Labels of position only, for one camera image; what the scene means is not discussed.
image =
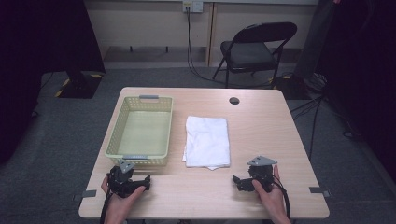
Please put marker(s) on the person's right hand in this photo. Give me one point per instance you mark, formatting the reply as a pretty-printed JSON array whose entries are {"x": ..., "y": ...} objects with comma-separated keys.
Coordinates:
[{"x": 272, "y": 199}]

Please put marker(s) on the person's left hand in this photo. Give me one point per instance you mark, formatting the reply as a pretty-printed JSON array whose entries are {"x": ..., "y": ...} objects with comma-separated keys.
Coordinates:
[{"x": 120, "y": 207}]

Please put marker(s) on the white wall socket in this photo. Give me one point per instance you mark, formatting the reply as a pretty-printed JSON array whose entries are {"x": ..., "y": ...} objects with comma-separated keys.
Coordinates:
[{"x": 193, "y": 6}]

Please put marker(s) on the white towel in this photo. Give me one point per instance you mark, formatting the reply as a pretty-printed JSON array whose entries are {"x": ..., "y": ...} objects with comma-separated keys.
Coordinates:
[{"x": 207, "y": 141}]

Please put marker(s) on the black folding chair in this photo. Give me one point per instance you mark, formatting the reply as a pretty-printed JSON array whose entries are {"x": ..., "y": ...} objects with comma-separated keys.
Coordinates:
[{"x": 249, "y": 54}]

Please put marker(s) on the dark grey stand panel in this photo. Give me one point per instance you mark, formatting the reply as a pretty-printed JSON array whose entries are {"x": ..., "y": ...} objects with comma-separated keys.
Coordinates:
[{"x": 314, "y": 37}]

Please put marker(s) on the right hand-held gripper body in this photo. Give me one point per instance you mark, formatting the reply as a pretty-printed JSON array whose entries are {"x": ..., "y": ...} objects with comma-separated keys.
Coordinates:
[{"x": 261, "y": 174}]

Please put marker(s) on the wooden wall post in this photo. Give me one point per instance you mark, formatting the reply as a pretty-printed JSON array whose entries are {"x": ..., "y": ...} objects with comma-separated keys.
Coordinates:
[{"x": 211, "y": 34}]

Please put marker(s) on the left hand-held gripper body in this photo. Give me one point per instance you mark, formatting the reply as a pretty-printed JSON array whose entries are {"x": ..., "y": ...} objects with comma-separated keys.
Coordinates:
[{"x": 120, "y": 182}]

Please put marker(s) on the black stand base striped tape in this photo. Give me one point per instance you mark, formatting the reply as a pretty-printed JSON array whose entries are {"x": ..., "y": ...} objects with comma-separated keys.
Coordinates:
[{"x": 79, "y": 87}]

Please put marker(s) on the pale green plastic basket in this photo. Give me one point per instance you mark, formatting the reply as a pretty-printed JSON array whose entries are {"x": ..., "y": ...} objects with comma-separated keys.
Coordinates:
[{"x": 144, "y": 133}]

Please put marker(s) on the grey table edge bracket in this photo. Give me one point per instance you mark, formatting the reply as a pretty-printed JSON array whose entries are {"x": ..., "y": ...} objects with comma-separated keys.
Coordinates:
[
  {"x": 88, "y": 194},
  {"x": 317, "y": 190}
]

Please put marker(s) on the black curtain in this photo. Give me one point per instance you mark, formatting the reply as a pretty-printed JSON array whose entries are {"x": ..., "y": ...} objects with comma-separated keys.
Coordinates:
[
  {"x": 364, "y": 62},
  {"x": 37, "y": 46}
]

